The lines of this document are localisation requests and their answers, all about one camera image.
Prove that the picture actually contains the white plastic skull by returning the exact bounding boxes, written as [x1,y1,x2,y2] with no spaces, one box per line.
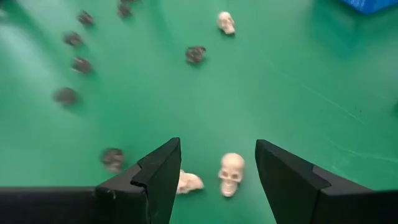
[218,152,246,198]
[177,169,205,195]
[216,11,236,35]

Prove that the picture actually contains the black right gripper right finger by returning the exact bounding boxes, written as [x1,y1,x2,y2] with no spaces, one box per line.
[255,139,374,224]

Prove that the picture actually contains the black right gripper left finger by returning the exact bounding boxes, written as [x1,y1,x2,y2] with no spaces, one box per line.
[95,137,182,224]

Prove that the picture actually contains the blue plastic basket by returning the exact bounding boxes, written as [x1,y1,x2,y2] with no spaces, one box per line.
[338,0,398,15]

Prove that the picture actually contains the cluster of grey pieces left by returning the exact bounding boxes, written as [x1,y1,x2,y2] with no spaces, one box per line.
[62,30,85,47]

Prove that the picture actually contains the clear glass skull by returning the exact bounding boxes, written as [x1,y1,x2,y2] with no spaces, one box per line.
[76,11,95,26]
[116,3,132,19]
[70,56,93,75]
[101,147,126,172]
[185,45,207,65]
[52,86,78,106]

